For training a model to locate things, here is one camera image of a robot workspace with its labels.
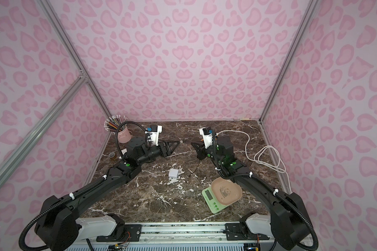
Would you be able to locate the white charger adapter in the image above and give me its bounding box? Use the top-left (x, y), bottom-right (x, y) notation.
top-left (168, 168), bottom-right (181, 179)

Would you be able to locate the green electronic scale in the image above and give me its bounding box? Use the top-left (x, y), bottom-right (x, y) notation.
top-left (202, 187), bottom-right (228, 214)

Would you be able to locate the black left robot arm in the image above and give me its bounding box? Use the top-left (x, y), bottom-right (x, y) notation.
top-left (18, 125), bottom-right (180, 251)

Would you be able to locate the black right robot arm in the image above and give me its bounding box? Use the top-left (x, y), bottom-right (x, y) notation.
top-left (191, 136), bottom-right (319, 251)

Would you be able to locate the pink pencil cup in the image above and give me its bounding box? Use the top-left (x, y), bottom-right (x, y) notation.
top-left (117, 127), bottom-right (132, 144)

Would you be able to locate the bundle of coloured pencils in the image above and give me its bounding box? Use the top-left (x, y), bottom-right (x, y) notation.
top-left (104, 115), bottom-right (127, 132)

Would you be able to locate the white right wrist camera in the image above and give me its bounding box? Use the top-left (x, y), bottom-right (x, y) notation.
top-left (199, 127), bottom-right (213, 149)

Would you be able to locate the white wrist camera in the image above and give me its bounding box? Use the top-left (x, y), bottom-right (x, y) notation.
top-left (146, 125), bottom-right (162, 147)
top-left (199, 127), bottom-right (213, 149)

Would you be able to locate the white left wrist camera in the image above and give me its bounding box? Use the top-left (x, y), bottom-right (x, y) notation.
top-left (146, 125), bottom-right (162, 147)

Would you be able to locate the white power strip cable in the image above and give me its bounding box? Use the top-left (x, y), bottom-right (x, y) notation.
top-left (216, 129), bottom-right (293, 193)

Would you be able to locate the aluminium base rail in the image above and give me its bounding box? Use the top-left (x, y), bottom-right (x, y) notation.
top-left (68, 222), bottom-right (284, 251)

